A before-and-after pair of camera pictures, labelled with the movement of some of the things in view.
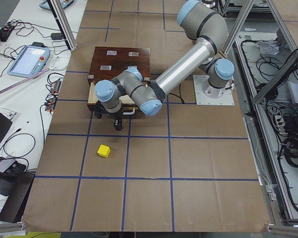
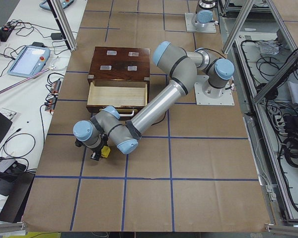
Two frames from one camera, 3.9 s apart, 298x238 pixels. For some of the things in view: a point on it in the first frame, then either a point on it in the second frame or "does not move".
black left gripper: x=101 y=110 → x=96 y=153
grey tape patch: x=106 y=67 does not move
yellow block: x=104 y=150 does not move
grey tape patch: x=111 y=52 does not move
